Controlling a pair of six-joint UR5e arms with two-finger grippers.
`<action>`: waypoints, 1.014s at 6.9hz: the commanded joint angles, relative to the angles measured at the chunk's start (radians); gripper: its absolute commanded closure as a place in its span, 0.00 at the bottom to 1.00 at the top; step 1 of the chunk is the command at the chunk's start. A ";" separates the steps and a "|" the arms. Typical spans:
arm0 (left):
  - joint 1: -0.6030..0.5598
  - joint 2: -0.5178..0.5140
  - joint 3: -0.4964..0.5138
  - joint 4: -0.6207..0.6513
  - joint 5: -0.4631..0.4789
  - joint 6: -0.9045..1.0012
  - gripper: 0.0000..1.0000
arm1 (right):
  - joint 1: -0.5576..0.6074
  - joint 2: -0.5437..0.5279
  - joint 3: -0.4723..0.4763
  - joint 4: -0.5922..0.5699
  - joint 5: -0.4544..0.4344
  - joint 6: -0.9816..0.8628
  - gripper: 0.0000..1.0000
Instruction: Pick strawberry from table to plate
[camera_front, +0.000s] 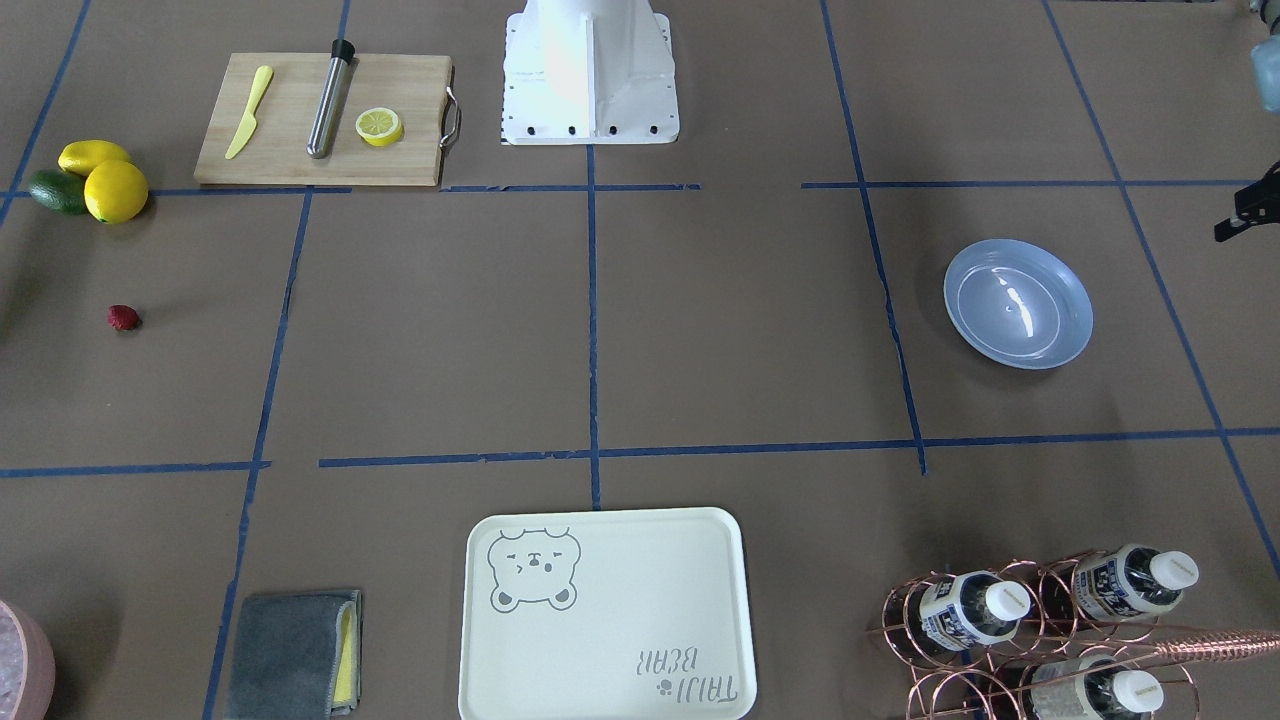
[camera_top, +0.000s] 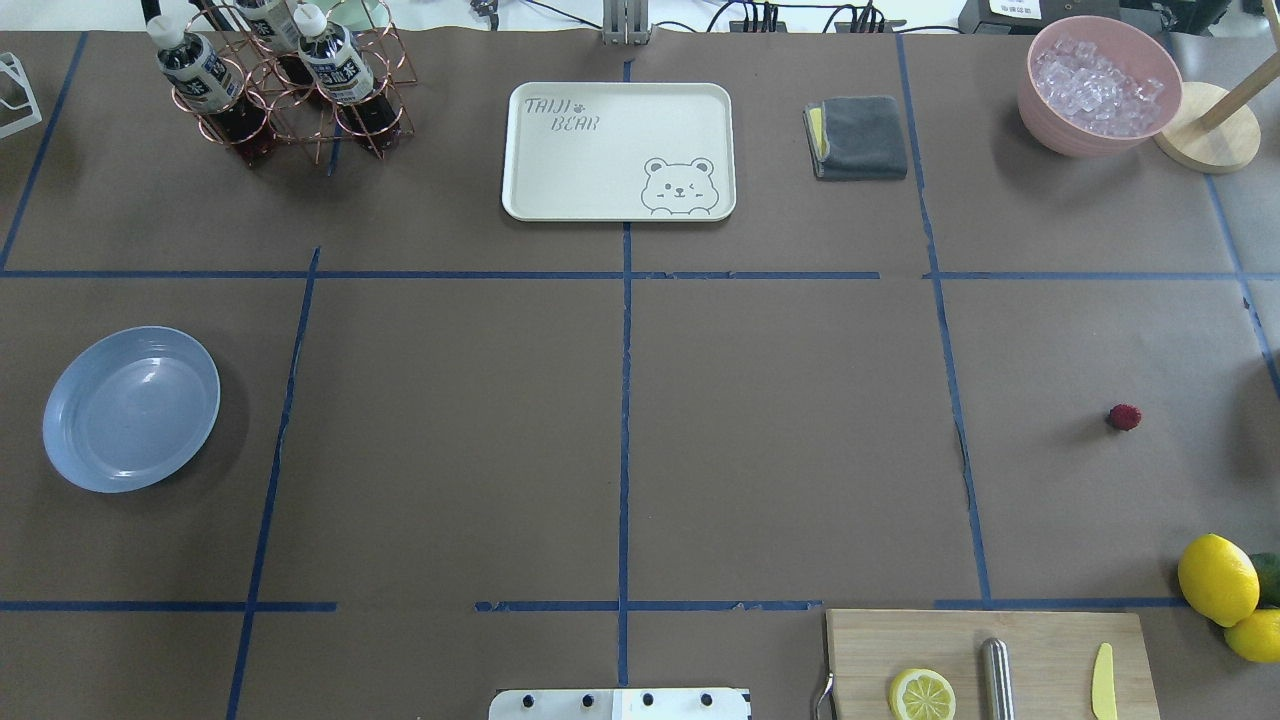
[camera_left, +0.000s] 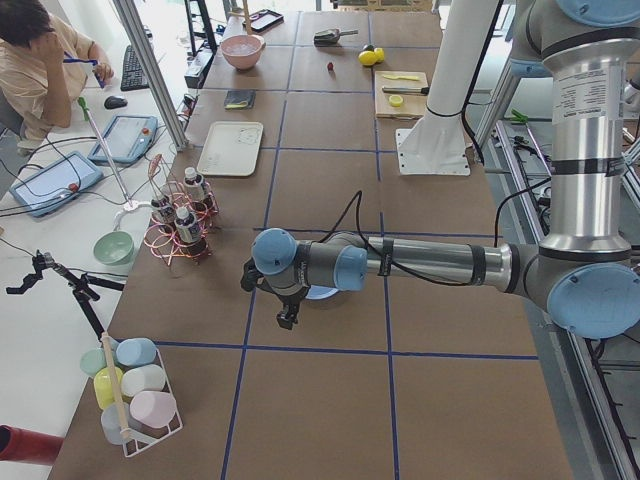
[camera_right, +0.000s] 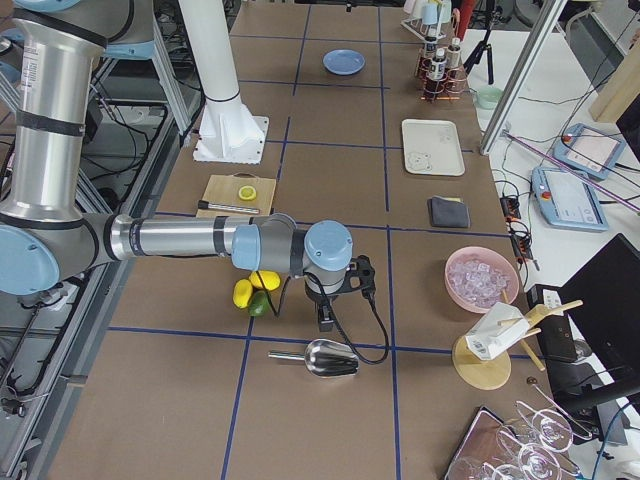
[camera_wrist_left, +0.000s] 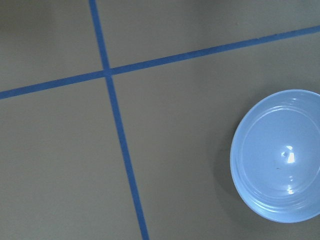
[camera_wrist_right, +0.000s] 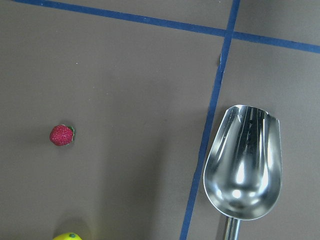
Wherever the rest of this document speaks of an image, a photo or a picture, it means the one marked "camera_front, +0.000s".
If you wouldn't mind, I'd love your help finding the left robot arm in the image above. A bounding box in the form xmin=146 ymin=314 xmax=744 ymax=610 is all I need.
xmin=1249 ymin=0 xmax=1279 ymax=115

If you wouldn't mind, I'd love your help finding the lemon half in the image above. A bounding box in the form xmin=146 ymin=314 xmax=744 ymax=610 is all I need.
xmin=355 ymin=108 xmax=404 ymax=147

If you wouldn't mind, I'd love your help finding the steel cylinder tool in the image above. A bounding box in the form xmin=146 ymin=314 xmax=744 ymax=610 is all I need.
xmin=306 ymin=38 xmax=355 ymax=159

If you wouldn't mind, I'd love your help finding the blue plate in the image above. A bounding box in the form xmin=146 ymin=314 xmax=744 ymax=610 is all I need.
xmin=943 ymin=238 xmax=1094 ymax=372

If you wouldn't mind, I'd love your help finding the wooden cutting board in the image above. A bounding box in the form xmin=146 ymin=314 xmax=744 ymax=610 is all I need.
xmin=193 ymin=53 xmax=454 ymax=188

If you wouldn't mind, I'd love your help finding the cream bear tray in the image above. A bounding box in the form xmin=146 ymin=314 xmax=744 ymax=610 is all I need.
xmin=458 ymin=507 xmax=758 ymax=719

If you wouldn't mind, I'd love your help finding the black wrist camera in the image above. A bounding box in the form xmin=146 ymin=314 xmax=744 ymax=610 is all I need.
xmin=1213 ymin=161 xmax=1279 ymax=243

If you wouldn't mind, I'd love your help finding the green lime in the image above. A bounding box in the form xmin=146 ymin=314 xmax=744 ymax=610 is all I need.
xmin=28 ymin=169 xmax=88 ymax=217

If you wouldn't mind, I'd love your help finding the pink bowl with ice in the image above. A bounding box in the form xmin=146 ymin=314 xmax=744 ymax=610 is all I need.
xmin=1 ymin=600 xmax=56 ymax=719

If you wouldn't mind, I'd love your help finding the copper wire bottle rack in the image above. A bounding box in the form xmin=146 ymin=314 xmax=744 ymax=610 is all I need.
xmin=867 ymin=550 xmax=1277 ymax=719

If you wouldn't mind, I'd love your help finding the yellow plastic knife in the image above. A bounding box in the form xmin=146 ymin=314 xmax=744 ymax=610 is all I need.
xmin=224 ymin=65 xmax=274 ymax=160

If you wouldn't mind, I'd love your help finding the grey folded cloth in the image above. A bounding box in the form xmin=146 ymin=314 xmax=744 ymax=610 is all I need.
xmin=224 ymin=588 xmax=364 ymax=719

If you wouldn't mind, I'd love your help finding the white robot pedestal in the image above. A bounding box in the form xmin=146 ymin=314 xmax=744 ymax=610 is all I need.
xmin=500 ymin=1 xmax=681 ymax=146

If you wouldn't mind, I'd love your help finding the yellow lemon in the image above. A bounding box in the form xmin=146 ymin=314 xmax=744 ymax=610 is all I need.
xmin=84 ymin=160 xmax=150 ymax=224
xmin=58 ymin=138 xmax=132 ymax=178

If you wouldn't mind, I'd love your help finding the red strawberry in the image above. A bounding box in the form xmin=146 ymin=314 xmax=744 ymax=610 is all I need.
xmin=108 ymin=304 xmax=142 ymax=332

